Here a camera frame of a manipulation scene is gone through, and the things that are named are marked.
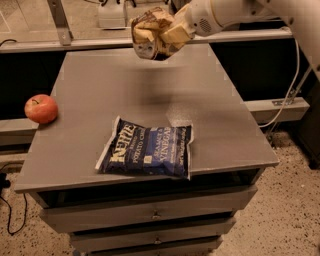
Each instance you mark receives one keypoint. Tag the white device on floor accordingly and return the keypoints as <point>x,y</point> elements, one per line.
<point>112,14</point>

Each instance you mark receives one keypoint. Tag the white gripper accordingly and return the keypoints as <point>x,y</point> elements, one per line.
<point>199,18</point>

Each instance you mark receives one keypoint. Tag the metal railing frame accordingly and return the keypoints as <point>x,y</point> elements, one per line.
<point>49,25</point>

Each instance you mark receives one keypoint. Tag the brown chip bag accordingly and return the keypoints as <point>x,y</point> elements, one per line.
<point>146,31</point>

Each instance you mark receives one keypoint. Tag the grey drawer cabinet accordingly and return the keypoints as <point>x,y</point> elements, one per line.
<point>116,214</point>

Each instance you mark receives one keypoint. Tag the red apple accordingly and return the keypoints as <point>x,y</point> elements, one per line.
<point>41,109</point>

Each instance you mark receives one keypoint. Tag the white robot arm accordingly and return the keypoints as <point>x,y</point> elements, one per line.
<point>301,16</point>

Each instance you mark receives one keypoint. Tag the blue Kettle chip bag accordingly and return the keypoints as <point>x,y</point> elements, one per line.
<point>133,149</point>

